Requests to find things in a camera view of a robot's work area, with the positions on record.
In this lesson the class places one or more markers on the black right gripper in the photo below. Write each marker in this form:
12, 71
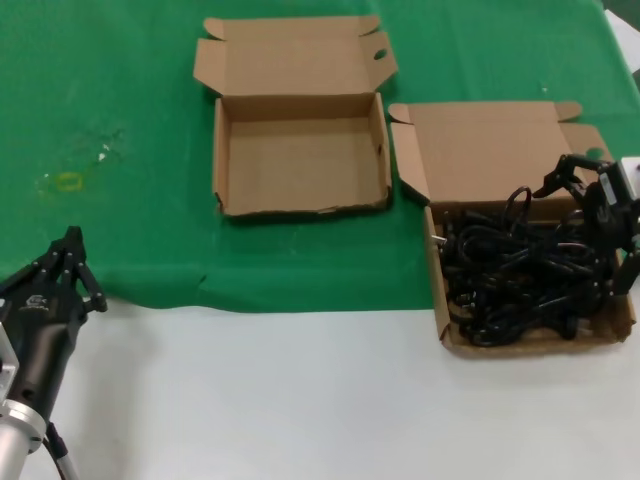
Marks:
612, 215

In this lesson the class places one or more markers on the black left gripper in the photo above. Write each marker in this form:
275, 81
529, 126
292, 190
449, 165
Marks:
42, 330

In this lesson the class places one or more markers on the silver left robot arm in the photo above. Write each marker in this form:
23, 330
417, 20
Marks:
17, 440

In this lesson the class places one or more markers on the wide open cardboard box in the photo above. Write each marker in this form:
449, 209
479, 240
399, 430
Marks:
300, 150

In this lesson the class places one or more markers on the small white scrap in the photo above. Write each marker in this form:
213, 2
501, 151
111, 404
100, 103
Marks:
102, 157

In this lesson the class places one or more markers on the green tablecloth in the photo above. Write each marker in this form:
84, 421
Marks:
100, 75

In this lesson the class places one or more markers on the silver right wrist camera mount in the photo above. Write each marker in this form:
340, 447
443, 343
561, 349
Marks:
632, 175

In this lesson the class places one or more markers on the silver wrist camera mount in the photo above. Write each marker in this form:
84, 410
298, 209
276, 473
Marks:
632, 175
7, 360

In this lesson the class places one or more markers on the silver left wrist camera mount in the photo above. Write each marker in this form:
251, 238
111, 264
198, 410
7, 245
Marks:
7, 360

